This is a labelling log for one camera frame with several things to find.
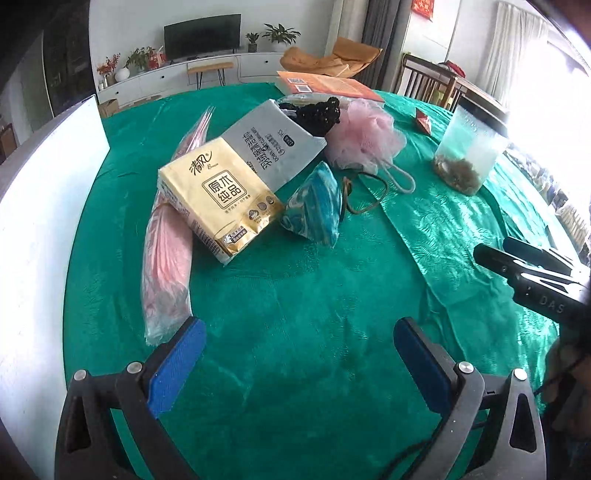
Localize pink mesh bath pouf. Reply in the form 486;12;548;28
325;99;416;194

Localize blue patterned triangular pouch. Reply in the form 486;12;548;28
280;161;342;248

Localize pink face mask pack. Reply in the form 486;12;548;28
140;105;218;348

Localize yellow tissue pack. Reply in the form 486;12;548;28
158;137;283;265

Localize clear jar black lid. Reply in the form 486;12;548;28
433;97;509;196

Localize red snack packet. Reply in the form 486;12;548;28
415;108;432;136

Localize green satin tablecloth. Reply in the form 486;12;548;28
63;84;574;479

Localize wooden dining chair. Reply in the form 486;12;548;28
393;53;463;111

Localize black crochet fabric item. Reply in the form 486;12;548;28
279;97;341;137

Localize grey wipes pack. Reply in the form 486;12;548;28
221;100;327;192

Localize orange book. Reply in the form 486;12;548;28
276;71;384;103

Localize orange lounge chair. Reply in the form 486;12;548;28
280;37;382;78

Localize grey curtain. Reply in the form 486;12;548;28
358;0;412;92

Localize white storage box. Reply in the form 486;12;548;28
1;97;110;479

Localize large green potted plant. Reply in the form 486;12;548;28
263;23;301;52

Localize small potted plant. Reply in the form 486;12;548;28
245;32;259;53

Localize wooden bench stool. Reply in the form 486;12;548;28
187;61;235;90

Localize cardboard box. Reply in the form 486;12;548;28
98;99;119;119

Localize black television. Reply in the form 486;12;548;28
163;14;242;61

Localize white tv cabinet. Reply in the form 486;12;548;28
97;52;283;106

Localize red flowers white vase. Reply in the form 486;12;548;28
96;53;130;88

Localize green plant red flowers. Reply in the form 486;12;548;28
125;46;166;73

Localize dark wooden bookshelf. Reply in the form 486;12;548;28
42;1;95;116

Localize red wall decoration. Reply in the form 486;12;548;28
412;0;435;20

